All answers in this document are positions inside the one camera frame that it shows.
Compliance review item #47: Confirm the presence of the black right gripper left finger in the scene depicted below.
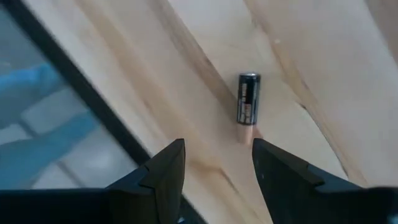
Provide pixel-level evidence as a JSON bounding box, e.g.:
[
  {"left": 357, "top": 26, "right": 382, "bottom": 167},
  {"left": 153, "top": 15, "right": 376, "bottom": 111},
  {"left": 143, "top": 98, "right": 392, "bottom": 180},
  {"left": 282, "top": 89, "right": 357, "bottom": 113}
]
[{"left": 105, "top": 138, "right": 187, "bottom": 224}]

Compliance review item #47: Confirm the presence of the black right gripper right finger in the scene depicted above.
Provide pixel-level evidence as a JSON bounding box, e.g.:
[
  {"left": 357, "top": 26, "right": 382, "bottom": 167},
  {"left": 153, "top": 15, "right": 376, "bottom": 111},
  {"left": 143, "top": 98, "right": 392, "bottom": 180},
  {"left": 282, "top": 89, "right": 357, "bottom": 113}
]
[{"left": 251, "top": 138, "right": 388, "bottom": 224}]

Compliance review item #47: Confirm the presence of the black copper battery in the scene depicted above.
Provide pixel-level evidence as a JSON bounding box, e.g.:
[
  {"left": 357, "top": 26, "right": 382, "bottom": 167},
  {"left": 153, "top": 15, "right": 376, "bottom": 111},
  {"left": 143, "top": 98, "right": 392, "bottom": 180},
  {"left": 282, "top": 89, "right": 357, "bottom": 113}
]
[{"left": 235, "top": 72, "right": 262, "bottom": 146}]

